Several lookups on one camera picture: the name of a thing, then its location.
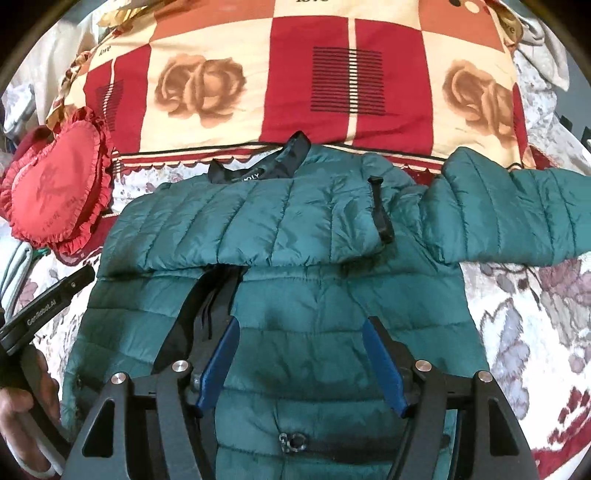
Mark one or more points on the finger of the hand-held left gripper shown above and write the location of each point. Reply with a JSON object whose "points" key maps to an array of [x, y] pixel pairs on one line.
{"points": [[76, 284]]}

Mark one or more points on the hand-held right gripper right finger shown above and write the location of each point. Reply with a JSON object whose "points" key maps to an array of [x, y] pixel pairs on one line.
{"points": [[383, 364]]}

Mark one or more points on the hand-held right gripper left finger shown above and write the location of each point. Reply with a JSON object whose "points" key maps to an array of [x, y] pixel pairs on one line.
{"points": [[217, 364]]}

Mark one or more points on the green puffer jacket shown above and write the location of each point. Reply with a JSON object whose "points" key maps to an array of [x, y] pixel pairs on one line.
{"points": [[300, 300]]}

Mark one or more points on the person's left hand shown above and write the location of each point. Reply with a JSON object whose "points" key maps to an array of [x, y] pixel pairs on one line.
{"points": [[14, 410]]}

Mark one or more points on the light blue cloth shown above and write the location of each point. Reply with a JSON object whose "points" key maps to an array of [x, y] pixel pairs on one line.
{"points": [[16, 277]]}

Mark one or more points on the red heart-shaped frilled cushion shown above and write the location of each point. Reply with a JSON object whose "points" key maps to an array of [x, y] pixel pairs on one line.
{"points": [[51, 184]]}

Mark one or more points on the white bangle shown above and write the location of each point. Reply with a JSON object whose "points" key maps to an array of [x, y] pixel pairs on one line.
{"points": [[41, 447]]}

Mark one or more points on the white blanket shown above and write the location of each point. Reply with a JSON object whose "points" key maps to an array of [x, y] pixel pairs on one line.
{"points": [[41, 69]]}

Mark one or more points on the checked rose print pillow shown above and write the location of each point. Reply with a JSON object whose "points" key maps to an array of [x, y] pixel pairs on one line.
{"points": [[300, 92]]}

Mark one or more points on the grey-white cloth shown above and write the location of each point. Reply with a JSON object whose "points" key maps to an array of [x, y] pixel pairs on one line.
{"points": [[545, 55]]}

